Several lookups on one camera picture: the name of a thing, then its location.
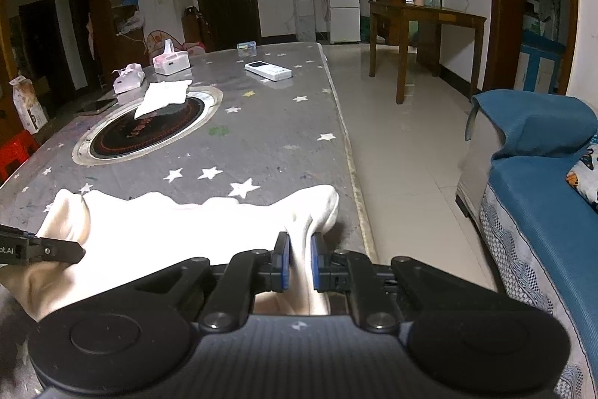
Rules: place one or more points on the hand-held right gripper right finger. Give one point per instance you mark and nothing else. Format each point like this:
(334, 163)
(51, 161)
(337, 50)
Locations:
(317, 261)

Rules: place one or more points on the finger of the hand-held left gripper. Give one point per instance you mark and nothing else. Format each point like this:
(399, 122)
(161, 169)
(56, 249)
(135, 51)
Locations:
(56, 252)

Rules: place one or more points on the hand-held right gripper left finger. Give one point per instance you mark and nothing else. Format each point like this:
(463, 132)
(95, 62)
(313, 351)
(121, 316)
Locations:
(281, 261)

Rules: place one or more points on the cream garment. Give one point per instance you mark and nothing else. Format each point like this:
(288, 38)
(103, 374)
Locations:
(187, 230)

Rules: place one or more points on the red plastic stool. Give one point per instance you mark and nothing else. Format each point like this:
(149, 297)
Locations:
(16, 149)

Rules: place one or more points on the grey star-print tablecloth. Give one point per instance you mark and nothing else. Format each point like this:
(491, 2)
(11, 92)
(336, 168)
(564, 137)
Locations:
(261, 132)

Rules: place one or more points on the round built-in induction cooker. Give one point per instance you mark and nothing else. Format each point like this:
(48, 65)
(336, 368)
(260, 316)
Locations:
(140, 132)

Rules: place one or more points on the white printed paper bag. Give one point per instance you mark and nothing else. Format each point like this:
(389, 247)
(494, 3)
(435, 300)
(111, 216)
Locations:
(29, 107)

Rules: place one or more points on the black phone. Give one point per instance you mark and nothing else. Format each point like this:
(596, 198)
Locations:
(98, 106)

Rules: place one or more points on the soft plastic tissue pack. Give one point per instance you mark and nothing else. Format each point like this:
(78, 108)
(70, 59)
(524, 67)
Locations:
(128, 79)

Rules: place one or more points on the white tissue paper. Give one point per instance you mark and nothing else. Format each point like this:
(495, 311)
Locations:
(163, 95)

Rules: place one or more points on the white remote control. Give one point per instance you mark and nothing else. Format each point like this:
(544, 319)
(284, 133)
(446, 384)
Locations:
(268, 71)

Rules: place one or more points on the small light packet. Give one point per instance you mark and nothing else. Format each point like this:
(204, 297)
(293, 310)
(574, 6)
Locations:
(246, 46)

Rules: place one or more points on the sofa with blue cover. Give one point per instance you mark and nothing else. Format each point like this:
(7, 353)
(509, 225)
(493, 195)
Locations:
(528, 193)

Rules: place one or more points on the pink and white tissue box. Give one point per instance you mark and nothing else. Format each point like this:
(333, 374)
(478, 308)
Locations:
(172, 62)

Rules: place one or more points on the white plastic bag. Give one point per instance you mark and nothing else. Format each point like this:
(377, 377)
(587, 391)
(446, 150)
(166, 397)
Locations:
(133, 23)

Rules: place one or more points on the water dispenser with blue bottle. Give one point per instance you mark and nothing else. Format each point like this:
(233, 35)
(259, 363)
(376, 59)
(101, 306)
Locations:
(303, 15)

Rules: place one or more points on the white fridge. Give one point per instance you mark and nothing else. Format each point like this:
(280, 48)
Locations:
(343, 1)

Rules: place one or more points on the wooden side table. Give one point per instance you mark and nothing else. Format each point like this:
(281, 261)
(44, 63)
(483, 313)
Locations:
(434, 13)

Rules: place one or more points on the printed pillow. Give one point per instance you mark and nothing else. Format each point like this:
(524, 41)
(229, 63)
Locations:
(584, 174)

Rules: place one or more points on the blue cabinet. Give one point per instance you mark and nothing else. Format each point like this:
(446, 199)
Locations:
(537, 62)

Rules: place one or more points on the dark wooden door frame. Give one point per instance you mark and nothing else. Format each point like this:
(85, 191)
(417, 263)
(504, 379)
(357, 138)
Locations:
(502, 6)

